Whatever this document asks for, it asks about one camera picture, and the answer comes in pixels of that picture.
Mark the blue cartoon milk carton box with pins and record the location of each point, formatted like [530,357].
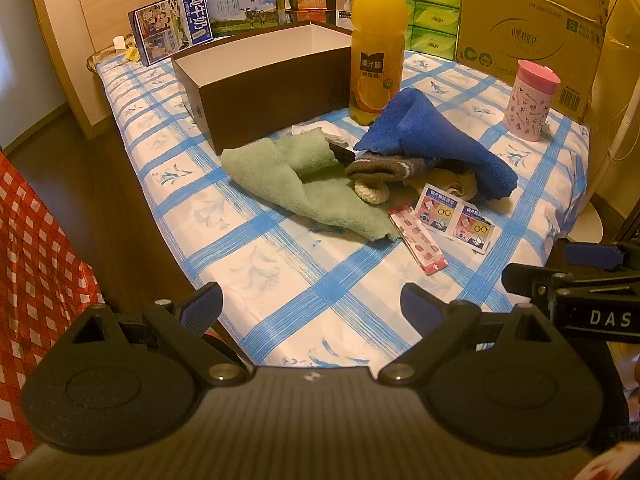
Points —
[170,25]

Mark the white product box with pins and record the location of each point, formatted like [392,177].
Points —
[346,5]

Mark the light wooden side panel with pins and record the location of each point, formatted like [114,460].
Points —
[60,35]

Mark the red checked cloth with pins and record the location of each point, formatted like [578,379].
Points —
[35,270]

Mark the blue checked bed sheet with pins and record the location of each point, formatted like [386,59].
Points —
[280,280]

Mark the cow print milk box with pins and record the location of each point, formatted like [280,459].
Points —
[245,7]

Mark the lens wipe packet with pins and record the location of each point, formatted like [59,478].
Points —
[472,227]
[437,210]

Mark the red patterned packet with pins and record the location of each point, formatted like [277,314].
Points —
[420,240]

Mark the large brown cardboard box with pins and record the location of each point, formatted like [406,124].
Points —
[525,25]

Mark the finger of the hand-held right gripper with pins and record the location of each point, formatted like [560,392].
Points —
[592,255]
[530,277]

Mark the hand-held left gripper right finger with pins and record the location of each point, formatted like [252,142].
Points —
[415,310]

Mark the light wooden headboard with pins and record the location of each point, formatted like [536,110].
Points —
[115,0]

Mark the white tissue paper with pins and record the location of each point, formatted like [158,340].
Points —
[325,130]

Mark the grey striped knitted sock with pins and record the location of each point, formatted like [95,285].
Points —
[385,170]

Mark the wicker basket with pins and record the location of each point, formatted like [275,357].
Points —
[100,57]

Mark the blue towel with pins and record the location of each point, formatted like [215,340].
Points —
[440,135]

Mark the pink printed cup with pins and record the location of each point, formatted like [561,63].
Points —
[530,100]

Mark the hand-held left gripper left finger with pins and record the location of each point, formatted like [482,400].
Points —
[202,306]

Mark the stack of green tissue packs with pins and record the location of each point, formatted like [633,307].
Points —
[432,15]

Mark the orange juice bottle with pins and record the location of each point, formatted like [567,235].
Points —
[377,35]

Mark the beige sock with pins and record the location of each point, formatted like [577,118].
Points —
[445,180]

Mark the green towel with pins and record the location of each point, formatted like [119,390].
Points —
[310,195]

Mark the small yellow packet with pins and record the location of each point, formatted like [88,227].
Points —
[132,54]

